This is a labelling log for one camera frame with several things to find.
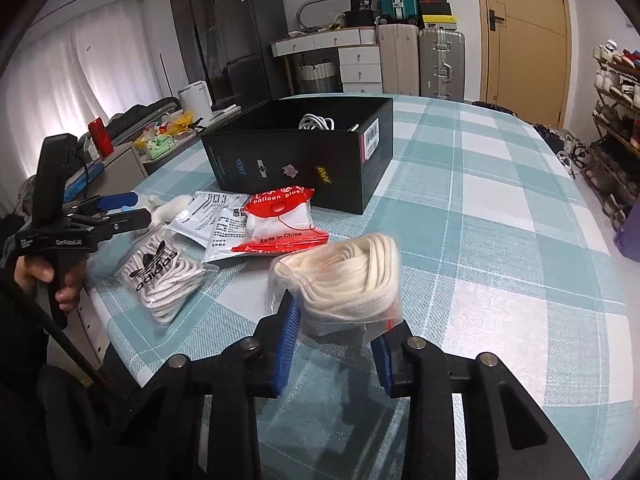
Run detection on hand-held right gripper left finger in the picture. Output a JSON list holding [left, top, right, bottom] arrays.
[[107, 290, 302, 480]]

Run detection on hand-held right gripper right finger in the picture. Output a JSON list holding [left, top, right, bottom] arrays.
[[371, 319, 594, 480]]

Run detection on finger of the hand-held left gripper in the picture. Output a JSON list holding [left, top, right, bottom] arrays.
[[65, 192, 139, 217], [65, 208, 153, 242]]

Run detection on white printed packet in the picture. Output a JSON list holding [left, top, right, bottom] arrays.
[[165, 191, 251, 249], [202, 202, 262, 264]]

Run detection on bag of cream shoelaces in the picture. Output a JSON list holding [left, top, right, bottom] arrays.
[[268, 232, 405, 339]]

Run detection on black cardboard box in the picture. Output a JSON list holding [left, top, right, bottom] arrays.
[[200, 97, 395, 216]]

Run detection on person's left hand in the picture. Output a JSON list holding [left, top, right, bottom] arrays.
[[14, 252, 87, 314]]

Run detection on grey low cabinet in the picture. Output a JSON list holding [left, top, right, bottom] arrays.
[[75, 130, 206, 197]]

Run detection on white fluffy cloth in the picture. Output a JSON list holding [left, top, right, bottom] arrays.
[[146, 195, 194, 229]]

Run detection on blue packet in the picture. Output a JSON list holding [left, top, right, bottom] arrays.
[[65, 162, 104, 196]]

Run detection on red can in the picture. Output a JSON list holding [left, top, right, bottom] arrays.
[[87, 117, 114, 159]]

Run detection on logo bag of white laces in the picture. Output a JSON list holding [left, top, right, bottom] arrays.
[[114, 227, 221, 327]]

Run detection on dark padded jacket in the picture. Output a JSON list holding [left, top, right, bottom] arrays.
[[107, 97, 181, 141]]

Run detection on yellow plastic bag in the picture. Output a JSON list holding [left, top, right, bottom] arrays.
[[166, 110, 199, 137]]

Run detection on white curtain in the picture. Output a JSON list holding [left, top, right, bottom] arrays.
[[0, 0, 174, 192]]

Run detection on red and white packet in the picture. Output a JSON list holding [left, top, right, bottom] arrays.
[[231, 187, 331, 256]]

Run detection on white small appliance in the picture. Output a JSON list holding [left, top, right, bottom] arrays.
[[178, 81, 210, 116]]

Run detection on tall wardrobe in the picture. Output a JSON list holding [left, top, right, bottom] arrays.
[[145, 0, 227, 107]]

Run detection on grey refrigerator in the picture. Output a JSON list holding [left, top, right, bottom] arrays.
[[215, 0, 291, 111]]

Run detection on woven basket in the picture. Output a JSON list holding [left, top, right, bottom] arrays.
[[298, 60, 341, 95]]

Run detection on purple cloth bag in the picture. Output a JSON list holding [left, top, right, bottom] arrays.
[[614, 214, 640, 262]]

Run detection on white desk with drawers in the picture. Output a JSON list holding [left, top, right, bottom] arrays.
[[271, 27, 384, 97]]

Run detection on black lined trash bin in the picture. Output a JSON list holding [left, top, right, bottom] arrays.
[[472, 101, 516, 116]]

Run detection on pile of sneakers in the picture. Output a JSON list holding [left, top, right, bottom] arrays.
[[534, 122, 590, 172]]

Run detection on wooden shoe rack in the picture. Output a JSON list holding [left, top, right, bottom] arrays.
[[582, 40, 640, 234]]

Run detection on beige suitcase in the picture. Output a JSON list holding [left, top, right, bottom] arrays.
[[376, 22, 420, 96]]

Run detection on silver suitcase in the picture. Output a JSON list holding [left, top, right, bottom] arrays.
[[418, 27, 467, 102]]

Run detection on wooden door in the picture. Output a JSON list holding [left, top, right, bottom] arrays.
[[472, 0, 574, 129]]

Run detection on rows of assorted shoes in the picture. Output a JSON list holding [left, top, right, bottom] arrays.
[[584, 39, 640, 231]]

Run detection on black cable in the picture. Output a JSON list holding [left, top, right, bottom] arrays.
[[36, 304, 117, 403]]

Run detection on white coiled cable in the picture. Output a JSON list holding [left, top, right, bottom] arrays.
[[298, 114, 362, 134]]

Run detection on grey curved metal frame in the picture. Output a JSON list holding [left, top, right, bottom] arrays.
[[296, 0, 351, 32]]

